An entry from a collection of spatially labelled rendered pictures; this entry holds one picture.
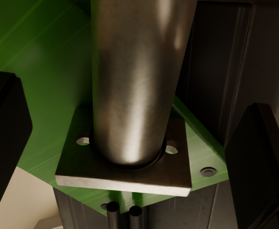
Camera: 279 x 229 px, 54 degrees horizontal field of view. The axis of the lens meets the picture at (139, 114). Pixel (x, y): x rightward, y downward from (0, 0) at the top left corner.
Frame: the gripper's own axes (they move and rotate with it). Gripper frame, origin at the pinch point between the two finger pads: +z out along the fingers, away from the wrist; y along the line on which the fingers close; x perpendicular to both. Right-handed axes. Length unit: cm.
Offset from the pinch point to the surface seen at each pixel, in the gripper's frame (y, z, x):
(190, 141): 3.3, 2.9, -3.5
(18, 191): -218, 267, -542
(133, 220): 0.9, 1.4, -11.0
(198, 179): 4.7, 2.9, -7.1
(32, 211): -187, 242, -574
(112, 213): -0.6, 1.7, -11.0
